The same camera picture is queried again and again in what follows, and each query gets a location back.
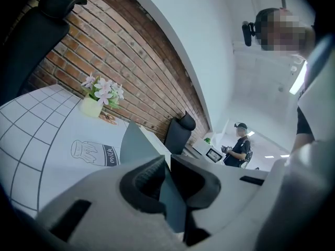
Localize white flowers in pot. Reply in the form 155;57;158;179
79;72;125;119

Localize white microwave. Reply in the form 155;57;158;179
192;137;226;165

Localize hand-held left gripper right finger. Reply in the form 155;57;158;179
171;154;273;251

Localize white grid tablecloth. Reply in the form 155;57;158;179
0;84;171;219

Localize black office chair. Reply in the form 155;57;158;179
164;110;196;156
0;0;88;107

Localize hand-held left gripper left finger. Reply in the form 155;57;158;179
35;154;185;251

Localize grey notebook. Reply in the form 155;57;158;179
119;119;189;234

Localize person's black shirt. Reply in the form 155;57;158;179
296;106;314;135

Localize person's head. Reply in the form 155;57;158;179
255;7;316;59

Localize black head camera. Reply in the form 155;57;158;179
241;21;256;47

